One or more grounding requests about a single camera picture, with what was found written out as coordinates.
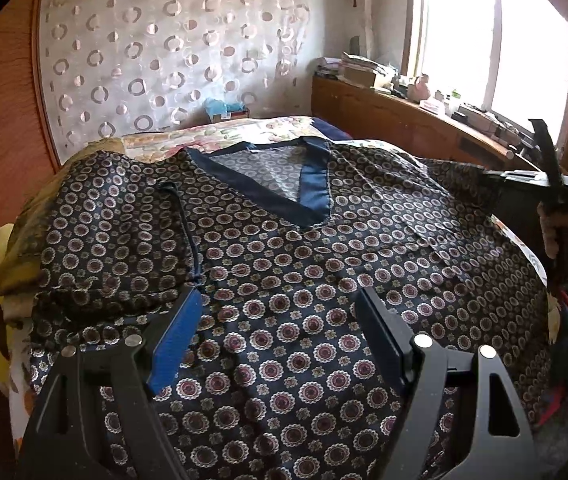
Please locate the sheer circle-pattern curtain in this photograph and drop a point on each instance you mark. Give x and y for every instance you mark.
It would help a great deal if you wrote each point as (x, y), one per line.
(174, 50)

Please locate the long wooden cabinet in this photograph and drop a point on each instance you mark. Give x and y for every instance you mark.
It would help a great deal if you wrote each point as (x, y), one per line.
(394, 120)

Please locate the person's right hand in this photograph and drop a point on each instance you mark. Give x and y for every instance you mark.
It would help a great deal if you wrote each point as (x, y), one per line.
(549, 232)

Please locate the small pink bag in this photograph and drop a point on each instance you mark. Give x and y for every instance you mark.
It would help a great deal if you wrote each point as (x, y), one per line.
(420, 87)

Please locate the pile of books and papers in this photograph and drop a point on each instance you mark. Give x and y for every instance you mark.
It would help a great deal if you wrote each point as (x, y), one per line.
(359, 67)

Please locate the dark floral medallion shirt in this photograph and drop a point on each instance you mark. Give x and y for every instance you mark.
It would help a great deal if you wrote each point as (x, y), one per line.
(274, 260)

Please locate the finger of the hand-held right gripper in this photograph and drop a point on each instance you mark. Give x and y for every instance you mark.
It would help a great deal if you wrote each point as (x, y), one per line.
(511, 175)
(550, 160)

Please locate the yellow sunflower pillow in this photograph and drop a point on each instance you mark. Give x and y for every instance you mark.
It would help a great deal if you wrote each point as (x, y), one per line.
(19, 245)

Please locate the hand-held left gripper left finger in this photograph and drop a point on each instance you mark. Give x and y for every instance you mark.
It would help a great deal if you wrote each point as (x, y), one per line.
(179, 340)

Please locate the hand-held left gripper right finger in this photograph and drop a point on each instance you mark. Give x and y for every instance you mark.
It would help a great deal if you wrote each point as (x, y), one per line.
(379, 330)

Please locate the wooden headboard panel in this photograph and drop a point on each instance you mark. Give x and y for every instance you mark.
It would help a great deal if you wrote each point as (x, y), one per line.
(4, 110)

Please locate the wooden framed window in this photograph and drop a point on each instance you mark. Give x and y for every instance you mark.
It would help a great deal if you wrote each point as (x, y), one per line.
(494, 35)

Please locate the blue tissue box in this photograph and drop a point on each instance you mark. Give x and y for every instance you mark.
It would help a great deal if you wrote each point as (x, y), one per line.
(224, 109)

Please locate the navy blue cloth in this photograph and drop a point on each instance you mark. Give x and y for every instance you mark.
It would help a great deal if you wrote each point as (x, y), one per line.
(334, 127)

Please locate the pale floral quilt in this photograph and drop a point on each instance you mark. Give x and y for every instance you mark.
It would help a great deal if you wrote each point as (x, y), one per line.
(244, 132)

